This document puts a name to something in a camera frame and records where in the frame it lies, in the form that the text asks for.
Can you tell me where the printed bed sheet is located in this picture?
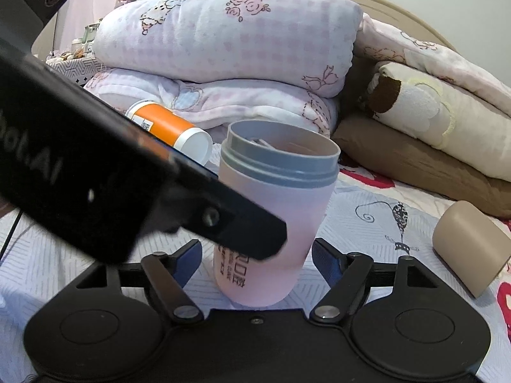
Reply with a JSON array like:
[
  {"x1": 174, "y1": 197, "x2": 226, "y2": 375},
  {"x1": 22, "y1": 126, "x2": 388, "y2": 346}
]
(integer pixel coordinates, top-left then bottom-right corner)
[{"x1": 0, "y1": 139, "x2": 511, "y2": 383}]

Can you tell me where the orange bottle with white cap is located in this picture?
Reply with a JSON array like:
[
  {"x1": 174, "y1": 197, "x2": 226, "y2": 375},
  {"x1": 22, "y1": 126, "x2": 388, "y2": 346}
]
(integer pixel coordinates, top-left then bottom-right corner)
[{"x1": 125, "y1": 101, "x2": 213, "y2": 166}]

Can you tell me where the black cable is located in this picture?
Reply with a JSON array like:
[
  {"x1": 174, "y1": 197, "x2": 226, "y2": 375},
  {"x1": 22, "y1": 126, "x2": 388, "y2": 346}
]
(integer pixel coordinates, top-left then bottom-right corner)
[{"x1": 0, "y1": 207, "x2": 24, "y2": 266}]

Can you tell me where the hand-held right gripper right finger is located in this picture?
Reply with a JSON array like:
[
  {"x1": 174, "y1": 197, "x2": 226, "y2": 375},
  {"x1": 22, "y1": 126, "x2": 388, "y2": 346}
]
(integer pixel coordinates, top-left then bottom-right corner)
[{"x1": 309, "y1": 238, "x2": 440, "y2": 324}]

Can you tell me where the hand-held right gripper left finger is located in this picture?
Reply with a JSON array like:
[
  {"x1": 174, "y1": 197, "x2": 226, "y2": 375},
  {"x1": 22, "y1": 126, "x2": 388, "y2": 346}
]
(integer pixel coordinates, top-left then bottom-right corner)
[{"x1": 76, "y1": 239, "x2": 204, "y2": 324}]

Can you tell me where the cream blanket with brown patch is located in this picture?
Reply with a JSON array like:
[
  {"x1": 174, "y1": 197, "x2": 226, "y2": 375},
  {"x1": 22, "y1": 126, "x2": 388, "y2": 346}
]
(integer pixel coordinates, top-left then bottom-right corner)
[{"x1": 361, "y1": 62, "x2": 511, "y2": 180}]

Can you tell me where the pink cup with grey rim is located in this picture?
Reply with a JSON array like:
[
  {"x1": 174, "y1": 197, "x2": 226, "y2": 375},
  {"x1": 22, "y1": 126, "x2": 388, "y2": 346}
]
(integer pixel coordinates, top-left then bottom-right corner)
[{"x1": 213, "y1": 120, "x2": 341, "y2": 309}]

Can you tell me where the pale pink floral blanket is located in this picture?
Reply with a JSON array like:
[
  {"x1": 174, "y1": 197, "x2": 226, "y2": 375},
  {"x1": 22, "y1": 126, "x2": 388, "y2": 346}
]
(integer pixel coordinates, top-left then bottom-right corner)
[{"x1": 353, "y1": 13, "x2": 511, "y2": 122}]

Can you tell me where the brown pillow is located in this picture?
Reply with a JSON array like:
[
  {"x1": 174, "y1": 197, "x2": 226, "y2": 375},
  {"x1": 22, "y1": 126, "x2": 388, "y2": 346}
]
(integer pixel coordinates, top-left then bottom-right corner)
[{"x1": 332, "y1": 116, "x2": 511, "y2": 220}]

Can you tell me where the beige headboard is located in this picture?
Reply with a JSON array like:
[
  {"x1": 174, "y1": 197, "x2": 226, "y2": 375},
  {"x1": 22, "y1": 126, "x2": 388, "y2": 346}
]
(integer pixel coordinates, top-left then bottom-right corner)
[{"x1": 279, "y1": 0, "x2": 454, "y2": 50}]

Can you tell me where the pink white folded blanket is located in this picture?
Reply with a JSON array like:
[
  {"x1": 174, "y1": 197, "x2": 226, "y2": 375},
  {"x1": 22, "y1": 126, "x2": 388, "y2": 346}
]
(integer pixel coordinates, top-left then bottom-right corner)
[{"x1": 84, "y1": 68, "x2": 340, "y2": 144}]

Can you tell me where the beige cup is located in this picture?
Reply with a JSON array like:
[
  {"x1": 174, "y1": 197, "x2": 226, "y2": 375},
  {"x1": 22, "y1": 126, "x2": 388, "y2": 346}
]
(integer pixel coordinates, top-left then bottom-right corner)
[{"x1": 433, "y1": 200, "x2": 511, "y2": 299}]

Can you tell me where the lavender checked folded blanket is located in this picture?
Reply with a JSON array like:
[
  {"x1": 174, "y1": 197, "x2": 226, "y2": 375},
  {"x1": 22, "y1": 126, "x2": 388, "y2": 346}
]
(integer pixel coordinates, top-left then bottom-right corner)
[{"x1": 94, "y1": 0, "x2": 364, "y2": 98}]

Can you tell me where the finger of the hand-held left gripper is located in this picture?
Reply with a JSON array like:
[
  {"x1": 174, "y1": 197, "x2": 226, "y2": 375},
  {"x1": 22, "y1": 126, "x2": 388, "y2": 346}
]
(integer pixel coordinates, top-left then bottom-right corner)
[{"x1": 154, "y1": 155, "x2": 288, "y2": 260}]

